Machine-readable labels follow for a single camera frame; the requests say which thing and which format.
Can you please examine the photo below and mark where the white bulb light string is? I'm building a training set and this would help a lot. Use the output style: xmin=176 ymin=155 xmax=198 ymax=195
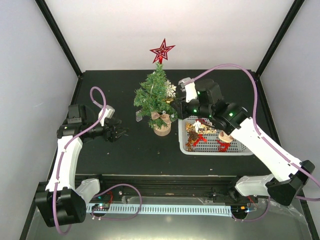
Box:
xmin=148 ymin=82 xmax=176 ymax=120

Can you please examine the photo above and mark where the gold bell ornament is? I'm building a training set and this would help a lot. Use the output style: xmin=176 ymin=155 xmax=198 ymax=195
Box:
xmin=165 ymin=98 xmax=174 ymax=104

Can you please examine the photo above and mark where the burlap bow with berries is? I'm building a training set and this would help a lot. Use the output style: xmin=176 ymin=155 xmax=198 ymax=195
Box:
xmin=151 ymin=111 xmax=171 ymax=124

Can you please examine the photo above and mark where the white snowflake ornament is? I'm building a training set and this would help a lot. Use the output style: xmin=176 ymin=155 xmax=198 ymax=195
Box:
xmin=165 ymin=80 xmax=177 ymax=99

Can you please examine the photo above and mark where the gold christmas word ornament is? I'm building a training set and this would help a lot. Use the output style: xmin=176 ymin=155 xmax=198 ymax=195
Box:
xmin=193 ymin=120 xmax=217 ymax=135

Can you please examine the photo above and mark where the white perforated plastic basket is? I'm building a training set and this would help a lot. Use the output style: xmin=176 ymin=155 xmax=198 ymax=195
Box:
xmin=178 ymin=116 xmax=253 ymax=156

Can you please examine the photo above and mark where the small green christmas tree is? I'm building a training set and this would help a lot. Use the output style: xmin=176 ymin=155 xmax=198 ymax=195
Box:
xmin=133 ymin=62 xmax=178 ymax=137

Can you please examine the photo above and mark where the red star ornament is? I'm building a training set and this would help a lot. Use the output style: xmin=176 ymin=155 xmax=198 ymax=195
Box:
xmin=149 ymin=38 xmax=175 ymax=64

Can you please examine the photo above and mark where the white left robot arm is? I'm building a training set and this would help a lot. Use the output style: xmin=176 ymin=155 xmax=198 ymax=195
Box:
xmin=35 ymin=104 xmax=127 ymax=227

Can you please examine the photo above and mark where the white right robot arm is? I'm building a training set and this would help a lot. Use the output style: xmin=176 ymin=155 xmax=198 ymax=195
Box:
xmin=171 ymin=77 xmax=315 ymax=206

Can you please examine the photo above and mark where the clear plastic battery box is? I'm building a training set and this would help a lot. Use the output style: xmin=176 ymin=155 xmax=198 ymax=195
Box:
xmin=135 ymin=109 xmax=143 ymax=122

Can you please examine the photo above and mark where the brown pine cone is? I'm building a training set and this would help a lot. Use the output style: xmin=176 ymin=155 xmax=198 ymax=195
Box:
xmin=188 ymin=130 xmax=198 ymax=143

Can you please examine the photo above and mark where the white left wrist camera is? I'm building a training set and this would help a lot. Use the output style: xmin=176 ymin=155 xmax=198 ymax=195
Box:
xmin=98 ymin=105 xmax=115 ymax=127

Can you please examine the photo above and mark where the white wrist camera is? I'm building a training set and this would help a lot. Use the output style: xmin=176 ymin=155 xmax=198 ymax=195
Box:
xmin=98 ymin=105 xmax=115 ymax=127
xmin=178 ymin=77 xmax=198 ymax=103

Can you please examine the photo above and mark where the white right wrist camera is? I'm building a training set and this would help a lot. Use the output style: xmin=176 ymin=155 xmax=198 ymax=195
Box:
xmin=178 ymin=77 xmax=198 ymax=103

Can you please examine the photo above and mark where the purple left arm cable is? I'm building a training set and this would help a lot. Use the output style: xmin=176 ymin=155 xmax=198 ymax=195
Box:
xmin=51 ymin=86 xmax=143 ymax=236

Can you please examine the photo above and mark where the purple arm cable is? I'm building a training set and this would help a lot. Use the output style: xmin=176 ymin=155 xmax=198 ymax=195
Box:
xmin=191 ymin=63 xmax=320 ymax=223
xmin=51 ymin=86 xmax=143 ymax=236

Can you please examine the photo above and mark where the white slotted cable duct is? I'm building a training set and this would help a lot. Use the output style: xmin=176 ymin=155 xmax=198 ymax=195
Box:
xmin=86 ymin=203 xmax=232 ymax=217

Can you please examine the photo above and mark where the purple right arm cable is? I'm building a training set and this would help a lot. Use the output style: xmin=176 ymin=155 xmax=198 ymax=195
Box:
xmin=191 ymin=63 xmax=320 ymax=223

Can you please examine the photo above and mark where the black frame post back left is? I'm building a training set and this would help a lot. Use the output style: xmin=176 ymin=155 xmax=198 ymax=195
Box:
xmin=35 ymin=0 xmax=83 ymax=77

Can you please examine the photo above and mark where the black frame post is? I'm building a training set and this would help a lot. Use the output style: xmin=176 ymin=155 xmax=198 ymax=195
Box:
xmin=255 ymin=0 xmax=305 ymax=77
xmin=35 ymin=0 xmax=83 ymax=77

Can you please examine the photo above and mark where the black frame post back right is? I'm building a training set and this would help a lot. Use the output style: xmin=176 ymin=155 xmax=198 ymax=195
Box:
xmin=255 ymin=0 xmax=305 ymax=77

